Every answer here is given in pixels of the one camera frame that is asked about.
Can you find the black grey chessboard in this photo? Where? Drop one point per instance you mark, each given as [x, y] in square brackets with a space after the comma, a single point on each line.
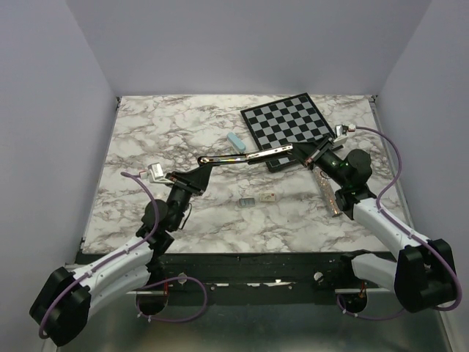
[288, 120]

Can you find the staple box tray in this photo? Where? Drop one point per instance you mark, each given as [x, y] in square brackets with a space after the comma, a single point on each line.
[246, 202]

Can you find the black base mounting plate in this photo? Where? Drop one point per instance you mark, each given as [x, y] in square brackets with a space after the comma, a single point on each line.
[191, 291]

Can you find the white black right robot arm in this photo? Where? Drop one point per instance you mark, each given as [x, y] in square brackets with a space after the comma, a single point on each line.
[423, 275]

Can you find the light blue mini stapler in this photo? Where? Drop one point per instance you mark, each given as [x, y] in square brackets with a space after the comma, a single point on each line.
[237, 144]

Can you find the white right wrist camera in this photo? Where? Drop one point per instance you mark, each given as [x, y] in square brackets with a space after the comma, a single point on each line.
[341, 132]

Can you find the cream staple box sleeve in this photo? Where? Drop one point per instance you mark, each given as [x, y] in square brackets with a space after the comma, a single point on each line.
[267, 197]

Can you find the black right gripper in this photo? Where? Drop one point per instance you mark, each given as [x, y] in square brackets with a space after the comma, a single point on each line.
[309, 152]

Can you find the glitter filled clear tube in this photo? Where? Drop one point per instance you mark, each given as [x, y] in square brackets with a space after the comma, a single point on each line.
[326, 192]

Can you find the black stapler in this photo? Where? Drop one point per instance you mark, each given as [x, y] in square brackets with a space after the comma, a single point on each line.
[247, 158]

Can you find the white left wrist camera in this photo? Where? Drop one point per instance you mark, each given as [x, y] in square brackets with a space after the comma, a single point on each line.
[155, 173]

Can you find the aluminium frame rail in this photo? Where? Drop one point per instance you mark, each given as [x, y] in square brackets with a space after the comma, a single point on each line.
[325, 273]

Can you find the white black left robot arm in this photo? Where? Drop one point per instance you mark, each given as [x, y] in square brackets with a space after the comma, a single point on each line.
[68, 299]

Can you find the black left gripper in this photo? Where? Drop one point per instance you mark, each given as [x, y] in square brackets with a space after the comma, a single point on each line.
[195, 181]

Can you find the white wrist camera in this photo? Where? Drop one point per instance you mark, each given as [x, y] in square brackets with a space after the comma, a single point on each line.
[155, 173]
[341, 132]

